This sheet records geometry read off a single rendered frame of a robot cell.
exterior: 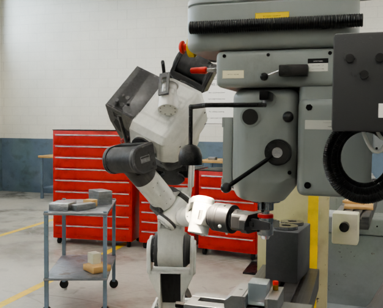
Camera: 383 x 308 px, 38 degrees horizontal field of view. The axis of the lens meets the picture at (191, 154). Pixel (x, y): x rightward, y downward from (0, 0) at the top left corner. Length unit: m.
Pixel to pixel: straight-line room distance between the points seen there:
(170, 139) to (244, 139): 0.40
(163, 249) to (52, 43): 10.52
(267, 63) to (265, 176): 0.31
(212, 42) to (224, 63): 0.07
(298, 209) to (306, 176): 1.89
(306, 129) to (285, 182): 0.16
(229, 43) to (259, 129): 0.25
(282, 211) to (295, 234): 1.35
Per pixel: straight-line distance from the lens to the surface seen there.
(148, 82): 1.98
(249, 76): 1.50
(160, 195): 1.92
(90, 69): 12.00
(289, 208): 3.37
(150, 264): 2.27
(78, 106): 12.09
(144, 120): 1.89
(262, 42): 1.50
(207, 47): 1.54
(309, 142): 1.48
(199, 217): 1.72
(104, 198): 4.83
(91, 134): 6.91
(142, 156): 1.82
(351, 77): 1.22
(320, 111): 1.47
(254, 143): 1.52
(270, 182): 1.52
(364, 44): 1.23
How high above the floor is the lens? 1.53
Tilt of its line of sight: 3 degrees down
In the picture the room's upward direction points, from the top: 1 degrees clockwise
